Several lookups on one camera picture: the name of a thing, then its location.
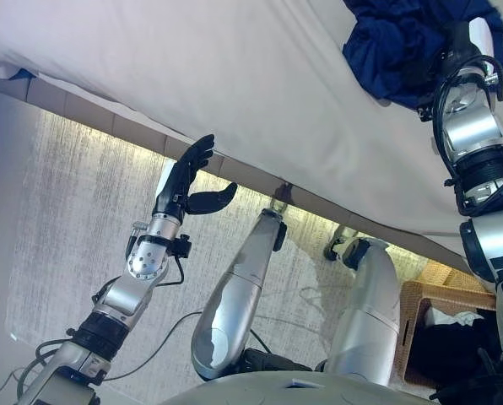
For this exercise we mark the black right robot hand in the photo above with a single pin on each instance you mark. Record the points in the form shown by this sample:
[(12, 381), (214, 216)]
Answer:
[(481, 38)]

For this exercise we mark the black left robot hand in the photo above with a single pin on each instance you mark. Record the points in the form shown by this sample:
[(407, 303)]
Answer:
[(175, 190)]

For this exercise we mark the dark blue garment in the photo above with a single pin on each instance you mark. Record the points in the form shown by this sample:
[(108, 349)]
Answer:
[(386, 46)]

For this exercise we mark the white garment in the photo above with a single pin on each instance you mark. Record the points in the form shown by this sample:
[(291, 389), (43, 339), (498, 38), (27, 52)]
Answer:
[(450, 316)]

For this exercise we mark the black garment with blue label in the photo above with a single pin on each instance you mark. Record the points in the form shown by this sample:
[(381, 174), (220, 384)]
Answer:
[(445, 350)]

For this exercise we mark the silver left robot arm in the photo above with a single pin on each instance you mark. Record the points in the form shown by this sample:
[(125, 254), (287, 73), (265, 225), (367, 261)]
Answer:
[(148, 257)]

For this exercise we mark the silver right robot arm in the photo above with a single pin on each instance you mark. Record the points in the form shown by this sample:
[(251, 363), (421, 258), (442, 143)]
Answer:
[(471, 126)]

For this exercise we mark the beige bed runner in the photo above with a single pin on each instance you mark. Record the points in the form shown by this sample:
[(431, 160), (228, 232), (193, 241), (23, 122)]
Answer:
[(192, 63)]

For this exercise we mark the brown wicker basket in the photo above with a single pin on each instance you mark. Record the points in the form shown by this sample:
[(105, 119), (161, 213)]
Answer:
[(412, 295)]

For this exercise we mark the silver left robot leg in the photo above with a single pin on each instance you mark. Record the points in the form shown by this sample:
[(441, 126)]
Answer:
[(230, 304)]

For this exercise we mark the silver robot leg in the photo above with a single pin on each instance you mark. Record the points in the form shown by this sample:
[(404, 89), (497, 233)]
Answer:
[(369, 316), (230, 304)]

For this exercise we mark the small blue fabric piece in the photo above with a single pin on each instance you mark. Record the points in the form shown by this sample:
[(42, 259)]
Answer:
[(23, 74)]

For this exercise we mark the silver right robot leg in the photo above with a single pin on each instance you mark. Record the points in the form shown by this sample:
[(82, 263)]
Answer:
[(369, 316)]

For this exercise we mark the grey robot torso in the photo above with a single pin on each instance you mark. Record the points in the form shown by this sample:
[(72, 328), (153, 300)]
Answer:
[(298, 392)]

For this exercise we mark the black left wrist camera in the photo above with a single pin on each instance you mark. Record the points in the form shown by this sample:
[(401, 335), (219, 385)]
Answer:
[(183, 246)]

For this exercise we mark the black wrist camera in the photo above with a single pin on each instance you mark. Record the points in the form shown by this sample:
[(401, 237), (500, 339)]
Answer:
[(425, 111), (183, 246)]

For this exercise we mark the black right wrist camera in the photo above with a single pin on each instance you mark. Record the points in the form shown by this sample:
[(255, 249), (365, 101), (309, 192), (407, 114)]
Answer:
[(425, 111)]

